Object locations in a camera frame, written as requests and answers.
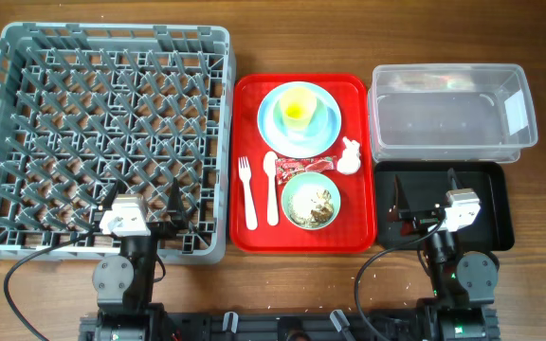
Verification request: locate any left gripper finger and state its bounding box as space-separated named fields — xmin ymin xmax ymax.
xmin=166 ymin=178 xmax=189 ymax=225
xmin=100 ymin=180 xmax=126 ymax=211

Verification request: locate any white napkin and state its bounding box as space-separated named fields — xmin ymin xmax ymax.
xmin=337 ymin=136 xmax=361 ymax=175

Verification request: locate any white plastic fork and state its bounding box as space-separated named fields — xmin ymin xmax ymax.
xmin=238 ymin=156 xmax=258 ymax=230

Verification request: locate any green bowl with food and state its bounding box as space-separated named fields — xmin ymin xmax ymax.
xmin=281 ymin=172 xmax=341 ymax=231

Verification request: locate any red snack wrapper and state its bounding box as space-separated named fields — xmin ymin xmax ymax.
xmin=275 ymin=156 xmax=337 ymax=185

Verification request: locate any light blue plate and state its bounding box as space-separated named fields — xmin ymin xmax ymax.
xmin=257 ymin=81 xmax=342 ymax=158

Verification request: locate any yellow plastic cup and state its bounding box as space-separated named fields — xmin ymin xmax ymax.
xmin=279 ymin=86 xmax=318 ymax=131

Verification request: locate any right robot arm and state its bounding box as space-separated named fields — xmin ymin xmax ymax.
xmin=388 ymin=169 xmax=500 ymax=340

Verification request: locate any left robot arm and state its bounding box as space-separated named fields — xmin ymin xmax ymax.
xmin=79 ymin=180 xmax=189 ymax=340

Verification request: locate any grey dishwasher rack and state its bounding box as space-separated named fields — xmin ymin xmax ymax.
xmin=0 ymin=22 xmax=236 ymax=264

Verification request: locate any black plastic tray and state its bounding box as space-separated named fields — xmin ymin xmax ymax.
xmin=373 ymin=161 xmax=515 ymax=252

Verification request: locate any clear plastic bin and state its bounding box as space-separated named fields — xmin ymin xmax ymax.
xmin=368 ymin=63 xmax=538 ymax=163

